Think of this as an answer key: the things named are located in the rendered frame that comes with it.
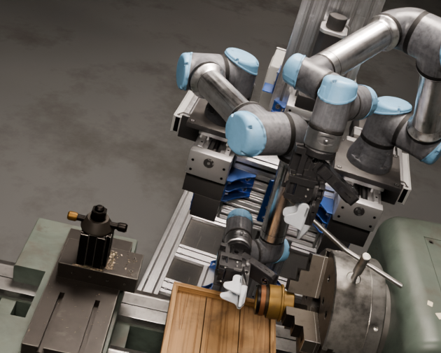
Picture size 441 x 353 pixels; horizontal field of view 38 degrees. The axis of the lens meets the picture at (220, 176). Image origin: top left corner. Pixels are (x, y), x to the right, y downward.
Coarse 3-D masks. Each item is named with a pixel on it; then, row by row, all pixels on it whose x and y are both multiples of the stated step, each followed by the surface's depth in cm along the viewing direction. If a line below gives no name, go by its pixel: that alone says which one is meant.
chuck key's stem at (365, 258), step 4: (360, 256) 146; (364, 256) 145; (368, 256) 145; (360, 260) 146; (364, 260) 145; (368, 260) 145; (356, 264) 148; (360, 264) 146; (364, 264) 146; (356, 268) 148; (360, 268) 147; (364, 268) 147; (356, 272) 148; (360, 272) 148; (352, 276) 151; (356, 276) 150
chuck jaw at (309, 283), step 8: (312, 256) 160; (320, 256) 160; (328, 256) 161; (312, 264) 160; (320, 264) 160; (304, 272) 160; (312, 272) 160; (320, 272) 160; (288, 280) 162; (296, 280) 162; (304, 280) 160; (312, 280) 160; (320, 280) 160; (288, 288) 160; (296, 288) 160; (304, 288) 160; (312, 288) 160; (320, 288) 160; (312, 296) 160; (320, 296) 160
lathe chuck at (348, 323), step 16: (336, 256) 156; (336, 272) 151; (368, 272) 154; (336, 288) 149; (352, 288) 150; (368, 288) 150; (304, 304) 173; (320, 304) 158; (336, 304) 147; (352, 304) 148; (368, 304) 148; (320, 320) 155; (336, 320) 147; (352, 320) 147; (368, 320) 147; (336, 336) 147; (352, 336) 147; (304, 352) 162; (336, 352) 148; (352, 352) 148
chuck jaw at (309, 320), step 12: (288, 312) 156; (300, 312) 157; (312, 312) 158; (288, 324) 157; (300, 324) 153; (312, 324) 154; (300, 336) 153; (312, 336) 151; (300, 348) 151; (312, 348) 150
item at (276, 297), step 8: (256, 288) 164; (264, 288) 160; (272, 288) 160; (280, 288) 160; (256, 296) 164; (264, 296) 158; (272, 296) 158; (280, 296) 158; (288, 296) 159; (256, 304) 159; (264, 304) 158; (272, 304) 157; (280, 304) 157; (288, 304) 159; (256, 312) 159; (264, 312) 159; (272, 312) 158; (280, 312) 157
